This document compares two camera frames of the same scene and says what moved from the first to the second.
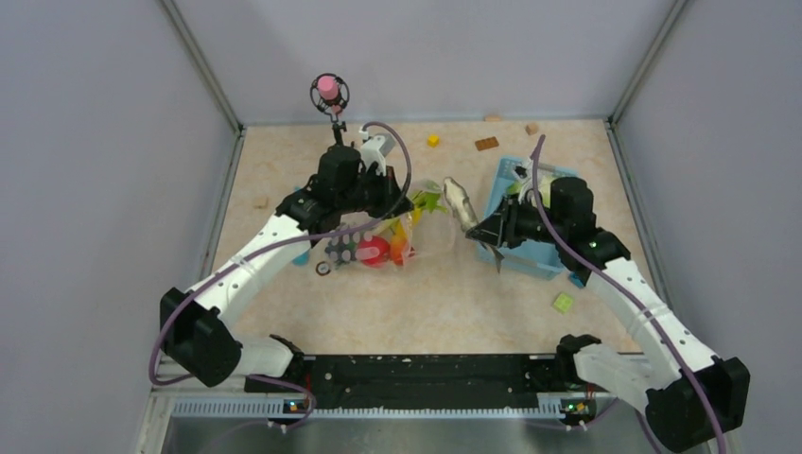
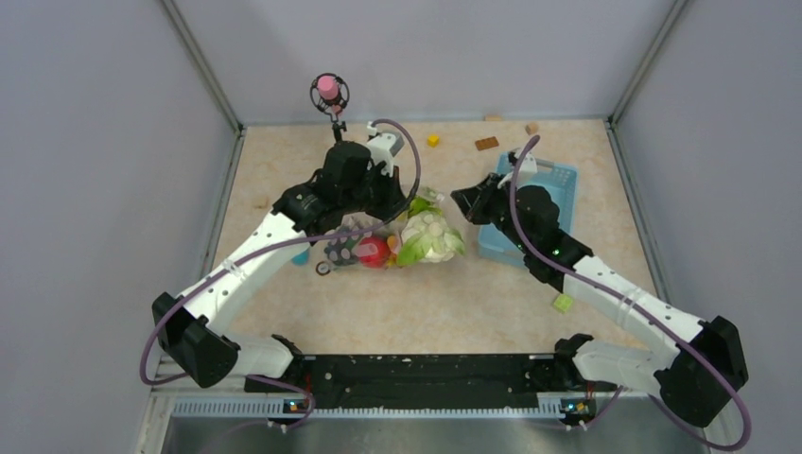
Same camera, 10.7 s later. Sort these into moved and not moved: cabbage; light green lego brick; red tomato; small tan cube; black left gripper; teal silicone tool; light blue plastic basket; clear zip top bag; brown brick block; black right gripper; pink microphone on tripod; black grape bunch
Moved: cabbage; light blue plastic basket; black right gripper; clear zip top bag
Not moved: pink microphone on tripod; small tan cube; black left gripper; red tomato; light green lego brick; black grape bunch; brown brick block; teal silicone tool
